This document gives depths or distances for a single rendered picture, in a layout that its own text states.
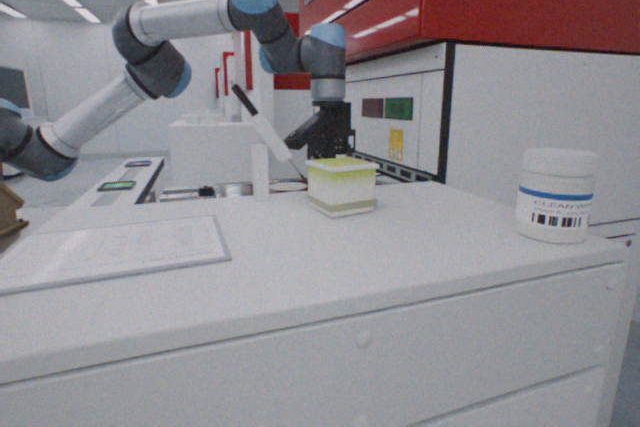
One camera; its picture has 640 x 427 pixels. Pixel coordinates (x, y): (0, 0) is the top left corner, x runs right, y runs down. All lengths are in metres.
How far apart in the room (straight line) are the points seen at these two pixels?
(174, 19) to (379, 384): 0.77
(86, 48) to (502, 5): 8.57
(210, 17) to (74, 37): 8.29
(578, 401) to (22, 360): 0.53
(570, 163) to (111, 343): 0.43
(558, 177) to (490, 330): 0.17
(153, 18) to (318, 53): 0.37
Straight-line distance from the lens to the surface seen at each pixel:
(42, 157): 1.19
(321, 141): 0.78
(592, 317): 0.50
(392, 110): 0.86
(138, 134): 8.81
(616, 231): 1.19
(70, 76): 9.03
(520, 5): 0.85
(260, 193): 0.55
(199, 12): 0.83
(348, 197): 0.47
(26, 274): 0.40
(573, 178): 0.45
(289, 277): 0.32
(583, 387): 0.55
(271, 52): 0.80
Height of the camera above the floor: 1.11
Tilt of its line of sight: 13 degrees down
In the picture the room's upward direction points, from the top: straight up
